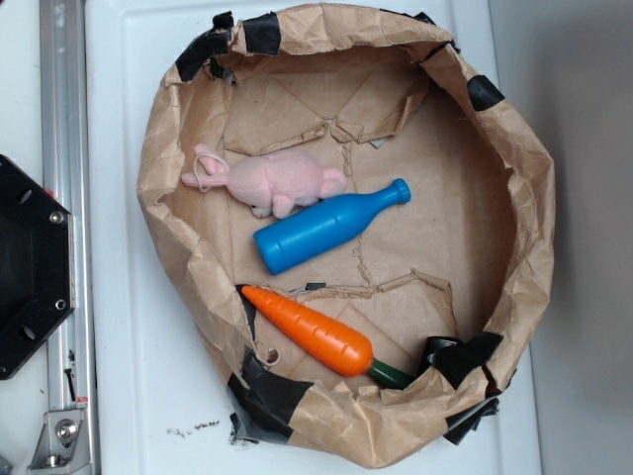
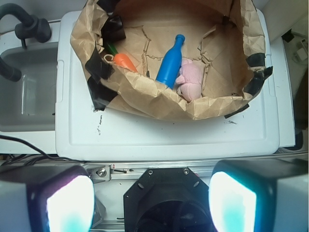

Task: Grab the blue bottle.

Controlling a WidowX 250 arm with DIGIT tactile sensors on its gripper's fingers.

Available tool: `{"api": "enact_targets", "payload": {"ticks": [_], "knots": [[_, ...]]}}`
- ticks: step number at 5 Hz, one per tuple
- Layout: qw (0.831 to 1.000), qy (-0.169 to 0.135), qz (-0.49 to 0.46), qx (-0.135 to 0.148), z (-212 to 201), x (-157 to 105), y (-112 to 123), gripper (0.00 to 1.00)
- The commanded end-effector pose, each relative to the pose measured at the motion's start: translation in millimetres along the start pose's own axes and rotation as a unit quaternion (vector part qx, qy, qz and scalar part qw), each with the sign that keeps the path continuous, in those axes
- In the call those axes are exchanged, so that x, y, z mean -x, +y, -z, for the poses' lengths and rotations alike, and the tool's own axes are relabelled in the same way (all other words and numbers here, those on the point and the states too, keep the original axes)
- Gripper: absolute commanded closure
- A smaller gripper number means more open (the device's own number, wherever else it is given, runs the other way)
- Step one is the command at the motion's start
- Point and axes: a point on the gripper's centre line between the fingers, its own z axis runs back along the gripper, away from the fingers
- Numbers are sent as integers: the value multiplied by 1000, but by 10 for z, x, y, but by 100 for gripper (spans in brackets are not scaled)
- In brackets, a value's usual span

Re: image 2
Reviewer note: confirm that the blue plastic bottle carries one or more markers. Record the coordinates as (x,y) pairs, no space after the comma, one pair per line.
(171,63)

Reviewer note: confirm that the aluminium frame rail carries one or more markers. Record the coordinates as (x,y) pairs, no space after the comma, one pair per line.
(101,172)

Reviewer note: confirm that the white plastic bin lid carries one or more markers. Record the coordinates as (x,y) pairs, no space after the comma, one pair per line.
(83,133)

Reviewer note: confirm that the orange toy carrot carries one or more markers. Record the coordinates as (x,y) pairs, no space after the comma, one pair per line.
(117,58)

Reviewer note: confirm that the pink plush toy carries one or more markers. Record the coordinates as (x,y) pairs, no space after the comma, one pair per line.
(189,80)

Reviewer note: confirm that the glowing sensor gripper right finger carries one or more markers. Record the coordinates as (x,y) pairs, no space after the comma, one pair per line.
(261,195)

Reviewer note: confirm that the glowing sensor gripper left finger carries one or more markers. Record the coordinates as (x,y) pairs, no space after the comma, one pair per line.
(46,199)

